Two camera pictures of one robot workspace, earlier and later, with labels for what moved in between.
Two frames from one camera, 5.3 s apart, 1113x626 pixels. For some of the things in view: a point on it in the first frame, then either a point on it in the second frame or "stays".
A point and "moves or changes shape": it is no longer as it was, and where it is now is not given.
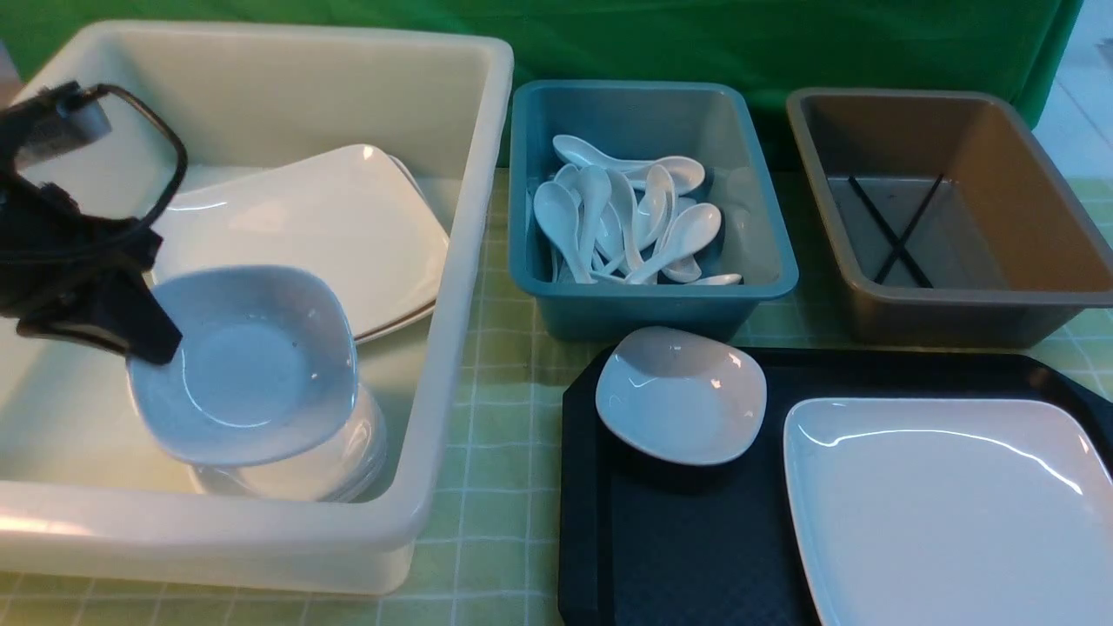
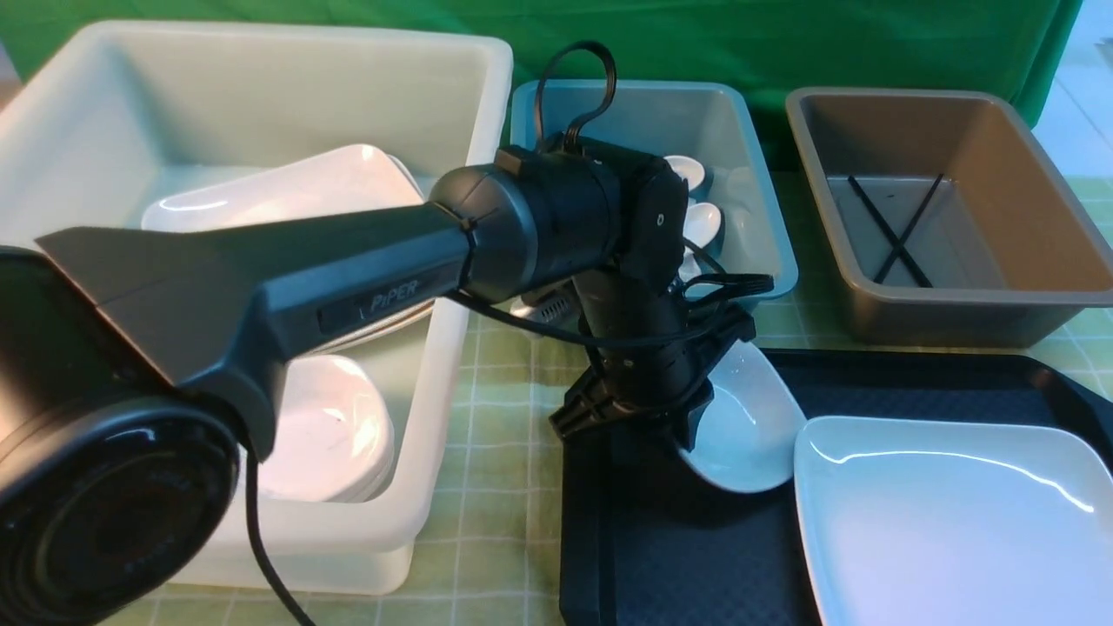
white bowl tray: x=680 y=396 moves or changes shape
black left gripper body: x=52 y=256 → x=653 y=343
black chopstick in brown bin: x=890 y=235 stays
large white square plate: x=952 y=511 moves or changes shape
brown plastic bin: x=949 y=224 stays
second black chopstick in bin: x=909 y=229 stays
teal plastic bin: x=707 y=121 stays
